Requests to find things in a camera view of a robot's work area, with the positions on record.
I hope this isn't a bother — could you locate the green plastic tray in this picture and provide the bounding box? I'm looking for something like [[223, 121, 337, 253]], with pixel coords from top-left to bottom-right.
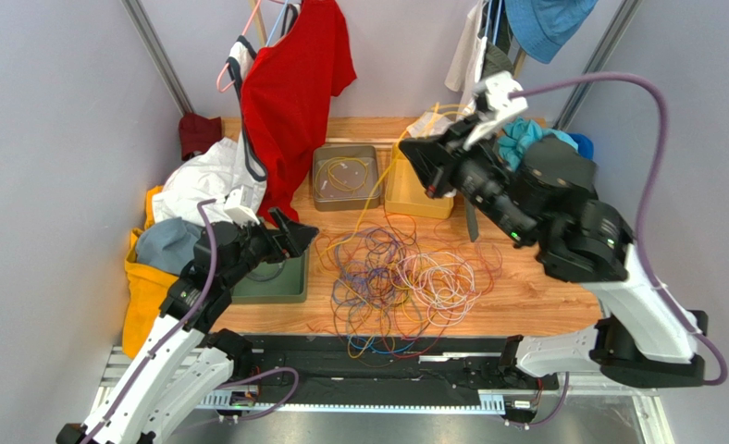
[[231, 253, 309, 305]]

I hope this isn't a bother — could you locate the tangled coloured cable pile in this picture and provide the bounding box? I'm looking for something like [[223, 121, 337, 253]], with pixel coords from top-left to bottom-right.
[[315, 210, 506, 369]]

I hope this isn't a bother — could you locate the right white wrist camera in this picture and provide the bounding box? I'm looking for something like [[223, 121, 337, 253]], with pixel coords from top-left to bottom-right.
[[463, 71, 528, 151]]

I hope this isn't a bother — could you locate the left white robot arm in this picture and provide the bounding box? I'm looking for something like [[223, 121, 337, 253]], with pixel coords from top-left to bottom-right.
[[56, 201, 319, 443]]

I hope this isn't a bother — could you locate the yellow cloth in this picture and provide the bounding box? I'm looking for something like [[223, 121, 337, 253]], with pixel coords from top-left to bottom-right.
[[121, 186, 179, 358]]

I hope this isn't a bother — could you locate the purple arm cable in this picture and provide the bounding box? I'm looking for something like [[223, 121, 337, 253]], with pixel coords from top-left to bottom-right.
[[502, 71, 729, 430], [78, 198, 301, 444]]

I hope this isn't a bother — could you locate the yellow plastic tray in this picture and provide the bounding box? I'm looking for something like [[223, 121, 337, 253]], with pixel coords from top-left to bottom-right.
[[384, 144, 454, 219]]

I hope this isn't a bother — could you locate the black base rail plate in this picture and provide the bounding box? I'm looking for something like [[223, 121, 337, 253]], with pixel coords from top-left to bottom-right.
[[222, 335, 562, 410]]

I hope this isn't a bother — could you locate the white grey trimmed tank top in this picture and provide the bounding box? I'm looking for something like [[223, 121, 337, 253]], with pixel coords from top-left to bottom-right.
[[226, 34, 269, 184]]

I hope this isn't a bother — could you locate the dark red cloth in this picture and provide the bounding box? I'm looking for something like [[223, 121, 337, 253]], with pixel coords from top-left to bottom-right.
[[179, 113, 223, 161]]

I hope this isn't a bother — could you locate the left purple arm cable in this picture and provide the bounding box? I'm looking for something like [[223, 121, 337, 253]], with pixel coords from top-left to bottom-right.
[[78, 198, 301, 444]]

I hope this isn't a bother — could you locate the dark blue cloth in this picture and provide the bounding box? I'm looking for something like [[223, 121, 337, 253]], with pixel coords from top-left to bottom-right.
[[568, 133, 594, 160]]

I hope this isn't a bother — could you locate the grey metal tray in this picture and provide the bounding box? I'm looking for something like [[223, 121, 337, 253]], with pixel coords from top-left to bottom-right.
[[312, 145, 382, 212]]

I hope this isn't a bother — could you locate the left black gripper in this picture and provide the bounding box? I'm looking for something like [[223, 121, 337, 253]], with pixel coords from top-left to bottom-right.
[[222, 206, 318, 290]]

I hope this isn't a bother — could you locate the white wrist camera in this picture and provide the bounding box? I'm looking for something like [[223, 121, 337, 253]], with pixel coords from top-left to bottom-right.
[[210, 185, 259, 226], [463, 71, 528, 151]]

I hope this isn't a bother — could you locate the white crumpled cloth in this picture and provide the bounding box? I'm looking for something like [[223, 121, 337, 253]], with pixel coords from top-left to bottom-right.
[[406, 111, 453, 138]]

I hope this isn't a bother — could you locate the turquoise cloth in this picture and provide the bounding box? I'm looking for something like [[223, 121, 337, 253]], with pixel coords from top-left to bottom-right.
[[498, 117, 578, 171]]

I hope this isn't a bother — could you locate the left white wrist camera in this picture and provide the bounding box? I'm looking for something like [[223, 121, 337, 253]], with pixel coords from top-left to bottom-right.
[[210, 185, 259, 226]]

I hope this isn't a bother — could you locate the grey blue cloth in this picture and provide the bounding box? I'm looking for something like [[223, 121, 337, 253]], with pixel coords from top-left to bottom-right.
[[135, 218, 202, 276]]

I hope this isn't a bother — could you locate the red t-shirt on hanger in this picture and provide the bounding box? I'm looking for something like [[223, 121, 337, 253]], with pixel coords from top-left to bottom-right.
[[240, 1, 357, 221]]

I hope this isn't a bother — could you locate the blue hanging hat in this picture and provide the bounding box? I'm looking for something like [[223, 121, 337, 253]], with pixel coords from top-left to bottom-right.
[[504, 0, 598, 65]]

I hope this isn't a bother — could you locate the white cloth pile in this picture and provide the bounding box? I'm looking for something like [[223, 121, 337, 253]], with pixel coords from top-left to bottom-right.
[[152, 138, 266, 226]]

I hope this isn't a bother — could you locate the white hanging shirt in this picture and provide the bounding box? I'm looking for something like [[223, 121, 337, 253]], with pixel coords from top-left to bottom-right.
[[444, 1, 486, 106]]

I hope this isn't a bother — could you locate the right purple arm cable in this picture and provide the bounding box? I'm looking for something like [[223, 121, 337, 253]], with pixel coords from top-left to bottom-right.
[[502, 71, 729, 430]]

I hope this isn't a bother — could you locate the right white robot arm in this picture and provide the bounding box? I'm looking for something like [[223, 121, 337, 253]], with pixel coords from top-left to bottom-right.
[[398, 119, 708, 389]]

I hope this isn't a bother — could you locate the olive hanging garment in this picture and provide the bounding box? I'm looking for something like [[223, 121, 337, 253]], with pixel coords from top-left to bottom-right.
[[481, 41, 514, 79]]

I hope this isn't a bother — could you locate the pink clothes hanger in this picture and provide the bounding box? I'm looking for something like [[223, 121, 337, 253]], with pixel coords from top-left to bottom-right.
[[216, 1, 266, 93]]

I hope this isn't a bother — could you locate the grey coiled cable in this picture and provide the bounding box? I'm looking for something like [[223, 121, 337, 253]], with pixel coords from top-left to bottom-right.
[[244, 261, 288, 283]]

